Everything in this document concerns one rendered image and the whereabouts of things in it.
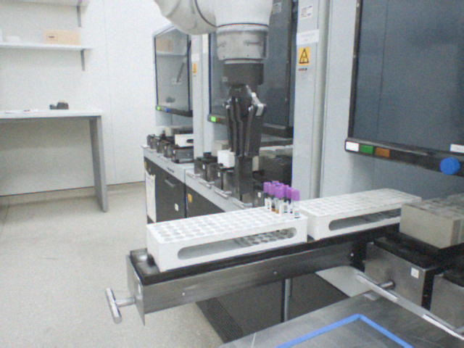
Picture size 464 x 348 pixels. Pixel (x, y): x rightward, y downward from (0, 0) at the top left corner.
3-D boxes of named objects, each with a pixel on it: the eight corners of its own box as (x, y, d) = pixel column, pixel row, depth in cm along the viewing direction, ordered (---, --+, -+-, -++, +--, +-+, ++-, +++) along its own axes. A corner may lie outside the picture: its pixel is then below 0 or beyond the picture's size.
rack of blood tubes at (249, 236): (280, 230, 86) (281, 204, 84) (308, 247, 77) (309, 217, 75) (146, 256, 73) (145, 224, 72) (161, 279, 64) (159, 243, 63)
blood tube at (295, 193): (291, 243, 77) (289, 190, 75) (297, 242, 78) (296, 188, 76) (295, 246, 76) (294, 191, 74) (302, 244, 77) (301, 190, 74)
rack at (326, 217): (386, 211, 99) (388, 188, 97) (420, 223, 90) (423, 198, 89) (288, 229, 86) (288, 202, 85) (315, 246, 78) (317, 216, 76)
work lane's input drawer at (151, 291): (388, 232, 103) (391, 199, 101) (434, 251, 91) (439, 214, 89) (104, 293, 73) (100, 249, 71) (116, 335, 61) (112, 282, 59)
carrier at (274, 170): (288, 183, 120) (288, 164, 119) (283, 183, 119) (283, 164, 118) (268, 175, 130) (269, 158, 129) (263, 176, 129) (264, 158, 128)
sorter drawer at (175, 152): (278, 150, 233) (278, 135, 231) (291, 154, 221) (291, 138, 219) (159, 159, 203) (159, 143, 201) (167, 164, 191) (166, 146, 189)
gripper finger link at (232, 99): (232, 96, 69) (228, 96, 71) (232, 157, 72) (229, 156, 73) (251, 96, 71) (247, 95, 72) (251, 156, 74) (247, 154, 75)
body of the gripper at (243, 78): (213, 63, 71) (214, 114, 73) (234, 60, 63) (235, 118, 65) (250, 64, 74) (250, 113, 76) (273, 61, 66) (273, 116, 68)
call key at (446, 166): (443, 172, 69) (445, 156, 68) (459, 176, 66) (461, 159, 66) (438, 173, 68) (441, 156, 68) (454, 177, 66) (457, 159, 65)
